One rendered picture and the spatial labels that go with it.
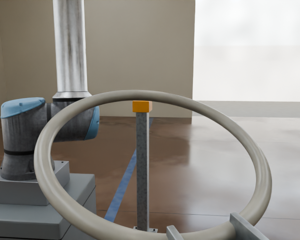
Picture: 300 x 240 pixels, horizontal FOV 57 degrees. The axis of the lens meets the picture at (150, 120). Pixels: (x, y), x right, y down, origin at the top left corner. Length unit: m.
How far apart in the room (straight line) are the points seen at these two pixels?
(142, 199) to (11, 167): 1.27
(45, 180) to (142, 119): 1.50
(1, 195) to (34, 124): 0.28
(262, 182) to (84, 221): 0.33
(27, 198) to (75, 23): 0.64
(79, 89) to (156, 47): 5.87
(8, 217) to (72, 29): 0.67
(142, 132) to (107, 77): 5.15
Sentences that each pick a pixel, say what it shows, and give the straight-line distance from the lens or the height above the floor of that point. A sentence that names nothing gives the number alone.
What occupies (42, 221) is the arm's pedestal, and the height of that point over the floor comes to 0.85.
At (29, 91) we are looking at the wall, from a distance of 7.83.
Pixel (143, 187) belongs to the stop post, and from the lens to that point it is 2.12.
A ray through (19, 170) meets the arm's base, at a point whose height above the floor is 0.97.
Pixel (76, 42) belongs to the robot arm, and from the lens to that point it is 1.07.
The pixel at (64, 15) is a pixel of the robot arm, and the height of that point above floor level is 1.50.
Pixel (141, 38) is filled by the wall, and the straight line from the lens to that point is 6.92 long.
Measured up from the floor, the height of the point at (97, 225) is 1.11.
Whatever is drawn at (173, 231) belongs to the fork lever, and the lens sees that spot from 0.42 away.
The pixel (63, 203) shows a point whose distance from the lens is 0.47.
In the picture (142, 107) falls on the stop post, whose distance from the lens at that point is 1.92.
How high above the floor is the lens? 1.34
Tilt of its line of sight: 12 degrees down
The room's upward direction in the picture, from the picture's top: straight up
